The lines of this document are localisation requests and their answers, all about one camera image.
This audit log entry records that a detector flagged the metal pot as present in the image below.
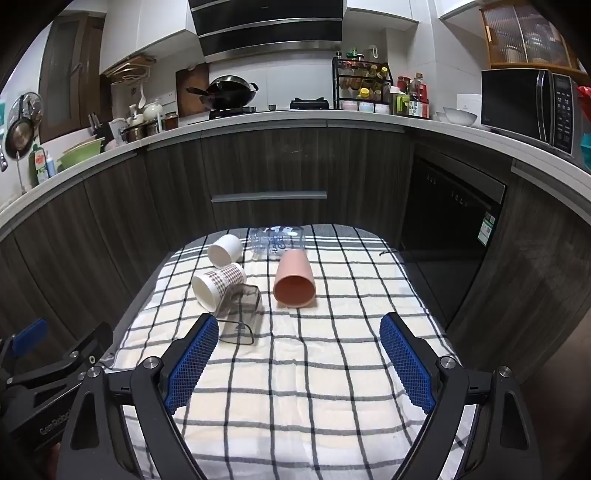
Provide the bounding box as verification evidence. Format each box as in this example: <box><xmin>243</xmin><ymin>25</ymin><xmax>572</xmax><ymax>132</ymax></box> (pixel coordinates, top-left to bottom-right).
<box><xmin>122</xmin><ymin>121</ymin><xmax>160</xmax><ymax>142</ymax></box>

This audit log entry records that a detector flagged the black spice rack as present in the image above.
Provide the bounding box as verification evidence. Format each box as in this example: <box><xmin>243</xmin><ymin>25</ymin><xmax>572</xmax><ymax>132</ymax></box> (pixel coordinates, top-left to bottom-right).
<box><xmin>332</xmin><ymin>56</ymin><xmax>393</xmax><ymax>112</ymax></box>

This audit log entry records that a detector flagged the black built-in dishwasher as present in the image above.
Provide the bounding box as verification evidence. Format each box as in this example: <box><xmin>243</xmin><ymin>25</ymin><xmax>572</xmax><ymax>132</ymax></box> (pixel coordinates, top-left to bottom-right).
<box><xmin>399</xmin><ymin>154</ymin><xmax>507</xmax><ymax>320</ymax></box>

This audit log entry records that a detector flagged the dark wood drawer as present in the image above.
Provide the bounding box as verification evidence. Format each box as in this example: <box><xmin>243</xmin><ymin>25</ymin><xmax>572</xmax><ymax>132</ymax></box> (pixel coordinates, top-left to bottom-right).
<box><xmin>209</xmin><ymin>189</ymin><xmax>328</xmax><ymax>228</ymax></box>

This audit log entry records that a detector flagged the black wok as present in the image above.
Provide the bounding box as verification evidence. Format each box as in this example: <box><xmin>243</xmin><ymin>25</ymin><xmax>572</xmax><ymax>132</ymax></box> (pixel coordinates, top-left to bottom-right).
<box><xmin>186</xmin><ymin>75</ymin><xmax>260</xmax><ymax>112</ymax></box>

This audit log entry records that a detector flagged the green bowl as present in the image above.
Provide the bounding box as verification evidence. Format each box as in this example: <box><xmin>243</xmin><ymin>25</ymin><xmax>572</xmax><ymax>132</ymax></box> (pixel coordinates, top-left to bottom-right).
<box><xmin>57</xmin><ymin>137</ymin><xmax>105</xmax><ymax>169</ymax></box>

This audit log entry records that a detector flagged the clear square glass cup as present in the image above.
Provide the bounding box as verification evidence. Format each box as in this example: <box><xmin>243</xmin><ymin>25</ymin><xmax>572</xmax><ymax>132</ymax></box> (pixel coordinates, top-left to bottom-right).
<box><xmin>214</xmin><ymin>284</ymin><xmax>263</xmax><ymax>346</ymax></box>

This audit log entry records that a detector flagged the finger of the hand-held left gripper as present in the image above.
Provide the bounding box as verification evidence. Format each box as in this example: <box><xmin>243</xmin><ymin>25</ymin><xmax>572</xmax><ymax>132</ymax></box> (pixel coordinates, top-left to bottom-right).
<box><xmin>4</xmin><ymin>322</ymin><xmax>114</xmax><ymax>398</ymax></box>
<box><xmin>0</xmin><ymin>318</ymin><xmax>49</xmax><ymax>370</ymax></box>

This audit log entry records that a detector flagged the brown checked white cup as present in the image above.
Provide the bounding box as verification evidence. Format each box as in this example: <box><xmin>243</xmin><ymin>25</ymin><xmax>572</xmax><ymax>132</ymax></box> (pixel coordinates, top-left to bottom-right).
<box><xmin>191</xmin><ymin>262</ymin><xmax>247</xmax><ymax>313</ymax></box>

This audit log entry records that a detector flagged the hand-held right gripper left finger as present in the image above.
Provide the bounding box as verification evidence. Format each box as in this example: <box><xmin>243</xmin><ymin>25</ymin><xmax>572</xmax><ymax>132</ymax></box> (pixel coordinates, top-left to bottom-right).
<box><xmin>60</xmin><ymin>313</ymin><xmax>221</xmax><ymax>480</ymax></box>

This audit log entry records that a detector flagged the black gas stove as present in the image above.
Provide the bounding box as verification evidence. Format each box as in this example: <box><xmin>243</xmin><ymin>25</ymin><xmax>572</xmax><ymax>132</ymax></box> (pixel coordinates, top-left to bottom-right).
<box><xmin>209</xmin><ymin>96</ymin><xmax>332</xmax><ymax>121</ymax></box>

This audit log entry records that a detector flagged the wooden glass door cabinet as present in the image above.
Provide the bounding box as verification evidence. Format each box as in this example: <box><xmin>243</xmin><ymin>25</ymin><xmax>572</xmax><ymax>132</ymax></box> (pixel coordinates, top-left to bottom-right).
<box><xmin>479</xmin><ymin>1</ymin><xmax>581</xmax><ymax>71</ymax></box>

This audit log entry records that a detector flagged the black range hood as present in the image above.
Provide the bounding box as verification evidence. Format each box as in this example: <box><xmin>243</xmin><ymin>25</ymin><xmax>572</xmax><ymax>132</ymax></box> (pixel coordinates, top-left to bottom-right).
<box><xmin>188</xmin><ymin>0</ymin><xmax>346</xmax><ymax>64</ymax></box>

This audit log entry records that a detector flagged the plain white cup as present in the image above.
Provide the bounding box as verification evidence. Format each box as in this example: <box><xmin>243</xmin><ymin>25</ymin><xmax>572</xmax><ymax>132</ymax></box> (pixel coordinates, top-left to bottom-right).
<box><xmin>207</xmin><ymin>234</ymin><xmax>243</xmax><ymax>268</ymax></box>

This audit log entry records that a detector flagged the clear printed plastic cup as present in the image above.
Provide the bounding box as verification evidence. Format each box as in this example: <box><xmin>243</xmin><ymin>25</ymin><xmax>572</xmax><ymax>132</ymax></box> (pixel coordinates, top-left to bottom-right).
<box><xmin>247</xmin><ymin>225</ymin><xmax>304</xmax><ymax>262</ymax></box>

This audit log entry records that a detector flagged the white bowl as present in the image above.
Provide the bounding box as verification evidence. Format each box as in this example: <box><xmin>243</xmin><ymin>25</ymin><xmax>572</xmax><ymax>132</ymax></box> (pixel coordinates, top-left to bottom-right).
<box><xmin>436</xmin><ymin>106</ymin><xmax>479</xmax><ymax>128</ymax></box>

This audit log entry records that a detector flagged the hanging frying pan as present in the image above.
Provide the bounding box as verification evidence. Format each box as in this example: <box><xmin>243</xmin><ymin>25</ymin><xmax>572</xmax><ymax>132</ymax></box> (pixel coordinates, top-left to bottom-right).
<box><xmin>4</xmin><ymin>92</ymin><xmax>44</xmax><ymax>160</ymax></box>

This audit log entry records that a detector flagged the green dish soap bottle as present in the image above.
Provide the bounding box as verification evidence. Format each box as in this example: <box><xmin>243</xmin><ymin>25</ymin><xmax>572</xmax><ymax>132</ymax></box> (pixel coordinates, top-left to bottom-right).
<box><xmin>30</xmin><ymin>143</ymin><xmax>51</xmax><ymax>186</ymax></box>

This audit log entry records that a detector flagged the white rice cooker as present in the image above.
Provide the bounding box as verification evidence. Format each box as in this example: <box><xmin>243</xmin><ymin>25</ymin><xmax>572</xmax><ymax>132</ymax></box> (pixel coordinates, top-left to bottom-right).
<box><xmin>455</xmin><ymin>93</ymin><xmax>482</xmax><ymax>121</ymax></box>

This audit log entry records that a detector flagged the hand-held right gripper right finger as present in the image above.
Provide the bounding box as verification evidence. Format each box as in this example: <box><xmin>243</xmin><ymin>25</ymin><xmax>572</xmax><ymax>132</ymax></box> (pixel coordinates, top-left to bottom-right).
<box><xmin>379</xmin><ymin>312</ymin><xmax>542</xmax><ymax>480</ymax></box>

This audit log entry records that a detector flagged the wall rack with wooden boards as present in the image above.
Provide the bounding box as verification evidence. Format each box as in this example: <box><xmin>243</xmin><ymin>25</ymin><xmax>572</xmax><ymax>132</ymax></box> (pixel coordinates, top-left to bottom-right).
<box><xmin>103</xmin><ymin>54</ymin><xmax>156</xmax><ymax>86</ymax></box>

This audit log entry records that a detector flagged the black white checked cloth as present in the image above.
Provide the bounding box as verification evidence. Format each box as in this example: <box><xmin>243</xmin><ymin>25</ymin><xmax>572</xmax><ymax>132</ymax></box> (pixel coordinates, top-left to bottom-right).
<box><xmin>111</xmin><ymin>223</ymin><xmax>479</xmax><ymax>480</ymax></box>

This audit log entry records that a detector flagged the pink cup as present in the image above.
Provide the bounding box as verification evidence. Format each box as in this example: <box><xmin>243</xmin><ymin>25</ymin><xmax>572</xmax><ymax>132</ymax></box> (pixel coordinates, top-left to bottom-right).
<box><xmin>273</xmin><ymin>249</ymin><xmax>318</xmax><ymax>308</ymax></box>

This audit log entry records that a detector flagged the black microwave oven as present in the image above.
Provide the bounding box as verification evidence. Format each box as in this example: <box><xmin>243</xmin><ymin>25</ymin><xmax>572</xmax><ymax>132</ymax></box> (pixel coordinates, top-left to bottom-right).
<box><xmin>480</xmin><ymin>68</ymin><xmax>581</xmax><ymax>157</ymax></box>

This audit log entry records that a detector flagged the wooden cutting board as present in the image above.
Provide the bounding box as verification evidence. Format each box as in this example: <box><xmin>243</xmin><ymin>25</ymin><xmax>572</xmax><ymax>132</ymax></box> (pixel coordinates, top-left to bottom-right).
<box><xmin>175</xmin><ymin>63</ymin><xmax>210</xmax><ymax>118</ymax></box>

